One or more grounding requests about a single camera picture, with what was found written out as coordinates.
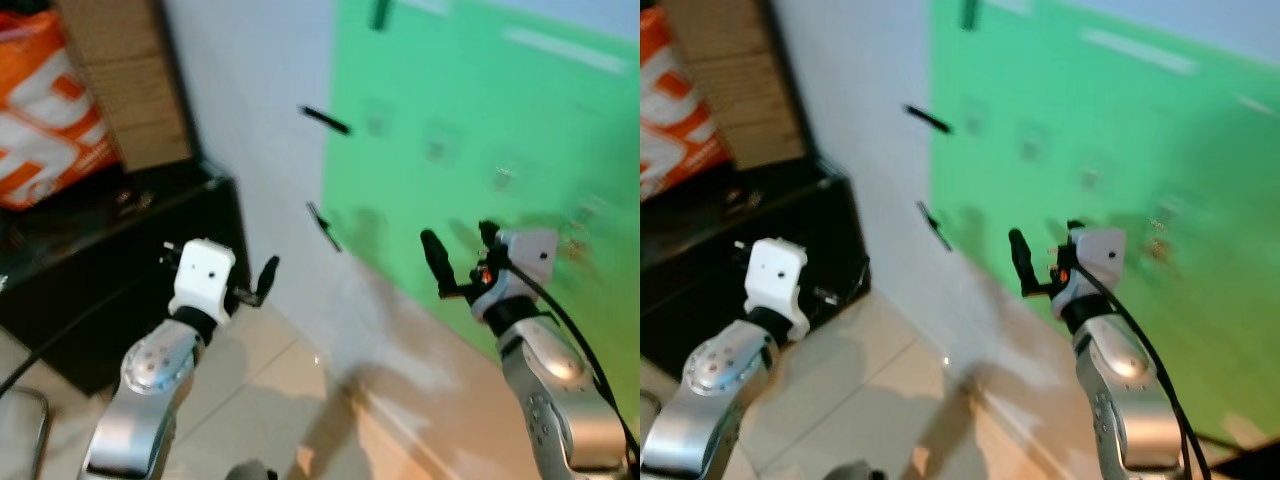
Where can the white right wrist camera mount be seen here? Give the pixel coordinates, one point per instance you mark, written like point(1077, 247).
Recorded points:
point(530, 255)
point(1100, 258)

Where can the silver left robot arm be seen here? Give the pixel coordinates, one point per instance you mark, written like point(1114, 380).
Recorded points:
point(715, 375)
point(150, 370)

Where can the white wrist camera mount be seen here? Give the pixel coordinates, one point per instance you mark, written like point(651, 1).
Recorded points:
point(530, 255)
point(1100, 258)
point(778, 280)
point(204, 275)

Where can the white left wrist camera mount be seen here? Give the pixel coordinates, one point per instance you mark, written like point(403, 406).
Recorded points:
point(778, 280)
point(204, 275)

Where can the grey robot foot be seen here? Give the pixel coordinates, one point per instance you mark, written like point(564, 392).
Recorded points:
point(855, 471)
point(250, 471)

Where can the orange and white bag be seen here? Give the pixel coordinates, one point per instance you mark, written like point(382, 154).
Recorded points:
point(680, 110)
point(45, 110)

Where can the black low cabinet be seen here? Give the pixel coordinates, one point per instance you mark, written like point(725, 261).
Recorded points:
point(110, 260)
point(700, 250)

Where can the thin black tape strip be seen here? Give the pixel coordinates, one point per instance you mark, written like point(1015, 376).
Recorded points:
point(324, 227)
point(935, 227)

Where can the brown hanging key bunch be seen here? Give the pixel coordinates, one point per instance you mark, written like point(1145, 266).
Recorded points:
point(574, 245)
point(1160, 243)

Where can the brown cardboard box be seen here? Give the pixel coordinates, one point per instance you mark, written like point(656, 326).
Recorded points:
point(125, 80)
point(740, 80)

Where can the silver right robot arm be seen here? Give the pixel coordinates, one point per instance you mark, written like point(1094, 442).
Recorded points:
point(1130, 390)
point(555, 385)

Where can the green wall board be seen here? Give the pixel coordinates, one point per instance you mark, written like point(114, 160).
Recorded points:
point(500, 110)
point(1120, 110)

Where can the small clear wall hook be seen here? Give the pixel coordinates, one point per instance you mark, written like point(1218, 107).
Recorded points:
point(437, 148)
point(503, 177)
point(1091, 177)
point(1030, 146)
point(375, 118)
point(972, 117)

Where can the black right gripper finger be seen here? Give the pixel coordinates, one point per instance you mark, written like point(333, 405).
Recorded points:
point(1075, 232)
point(434, 258)
point(1022, 256)
point(489, 235)

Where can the long white tape strip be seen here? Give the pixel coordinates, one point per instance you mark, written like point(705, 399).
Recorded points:
point(1140, 50)
point(565, 50)

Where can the dark green tape strip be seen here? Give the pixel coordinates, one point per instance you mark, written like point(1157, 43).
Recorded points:
point(380, 13)
point(969, 13)

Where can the short black tape strip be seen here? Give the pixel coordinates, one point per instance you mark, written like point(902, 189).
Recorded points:
point(326, 120)
point(929, 119)

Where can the grey metal chair frame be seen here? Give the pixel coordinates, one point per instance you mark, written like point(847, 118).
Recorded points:
point(40, 430)

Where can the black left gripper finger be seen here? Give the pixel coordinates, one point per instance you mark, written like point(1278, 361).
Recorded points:
point(856, 280)
point(267, 278)

